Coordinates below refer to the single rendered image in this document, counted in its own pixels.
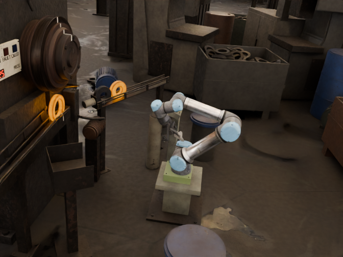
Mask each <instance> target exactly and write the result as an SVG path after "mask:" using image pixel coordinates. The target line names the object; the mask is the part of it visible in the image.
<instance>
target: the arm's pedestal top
mask: <svg viewBox="0 0 343 257"><path fill-rule="evenodd" d="M166 163H167V162H164V161H162V164H161V167H160V170H159V174H158V177H157V181H156V185H155V189H158V190H164V191H171V192H178V193H184V194H190V195H197V196H200V193H201V182H202V169H203V168H202V167H197V166H192V174H191V181H190V185H187V184H181V183H174V182H167V181H163V175H164V171H165V167H166Z"/></svg>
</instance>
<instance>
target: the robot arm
mask: <svg viewBox="0 0 343 257"><path fill-rule="evenodd" d="M151 108H152V110H153V112H154V114H155V116H156V117H157V119H158V121H159V123H160V124H161V125H162V133H161V141H164V142H165V141H169V135H172V134H174V137H176V138H178V139H179V140H180V141H178V142H177V144H176V149H175V151H174V153H173V155H172V157H171V158H170V161H169V164H170V166H171V171H172V172H173V173H174V174H177V175H188V174H190V173H191V163H192V162H193V159H195V158H196V157H198V156H200V155H202V154H203V153H205V152H207V151H208V150H210V149H212V148H214V147H215V146H217V145H219V144H221V143H227V142H233V141H235V140H237V139H238V137H239V135H240V132H241V120H240V118H239V117H238V116H237V115H235V114H233V113H231V112H229V111H226V110H223V111H222V110H219V109H216V108H214V107H211V106H209V105H206V104H203V103H201V102H198V101H196V100H193V99H191V98H188V97H185V96H184V94H183V93H181V92H178V93H176V94H175V95H174V96H173V97H172V99H171V100H170V101H167V102H162V101H161V100H158V99H157V100H155V101H153V102H152V103H151ZM183 108H185V109H188V110H190V111H193V112H195V113H198V114H200V115H203V116H206V117H208V118H211V119H213V120H216V121H218V122H219V124H221V125H219V126H218V127H216V129H215V131H214V132H212V133H211V134H210V135H208V136H206V137H205V138H203V139H201V140H200V141H198V142H196V143H195V144H192V143H190V142H188V141H184V139H183V138H182V132H181V131H179V132H177V131H175V128H177V125H176V123H175V121H172V120H171V118H170V116H169V115H168V113H172V112H178V111H181V110H182V109H183ZM175 125H176V126H175Z"/></svg>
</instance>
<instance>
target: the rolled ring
mask: <svg viewBox="0 0 343 257"><path fill-rule="evenodd" d="M57 101H58V103H59V109H58V112H57V114H55V106H56V103H57ZM64 108H65V101H64V97H63V96H62V95H60V94H55V95H53V97H52V98H51V100H50V103H49V107H48V115H49V118H50V120H51V121H54V119H55V118H56V117H58V116H59V115H60V114H61V113H62V112H63V111H64Z"/></svg>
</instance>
